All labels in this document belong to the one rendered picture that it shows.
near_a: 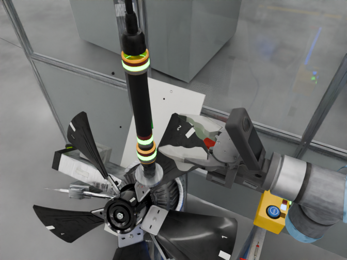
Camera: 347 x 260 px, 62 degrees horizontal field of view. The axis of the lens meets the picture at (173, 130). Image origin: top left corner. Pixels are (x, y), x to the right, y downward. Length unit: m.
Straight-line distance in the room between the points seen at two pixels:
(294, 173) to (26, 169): 2.47
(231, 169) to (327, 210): 0.17
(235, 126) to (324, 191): 0.18
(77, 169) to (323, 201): 0.91
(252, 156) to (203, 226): 0.50
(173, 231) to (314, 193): 0.54
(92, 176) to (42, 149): 1.70
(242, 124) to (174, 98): 0.66
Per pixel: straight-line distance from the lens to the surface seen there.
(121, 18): 1.10
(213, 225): 0.97
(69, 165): 1.23
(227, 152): 0.53
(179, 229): 0.97
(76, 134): 1.04
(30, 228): 2.48
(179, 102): 1.11
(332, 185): 0.54
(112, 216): 0.98
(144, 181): 0.73
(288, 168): 0.53
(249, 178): 0.57
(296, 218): 0.63
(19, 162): 2.85
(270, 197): 1.21
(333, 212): 0.56
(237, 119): 0.47
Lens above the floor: 2.09
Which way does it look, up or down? 50 degrees down
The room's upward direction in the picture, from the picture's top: straight up
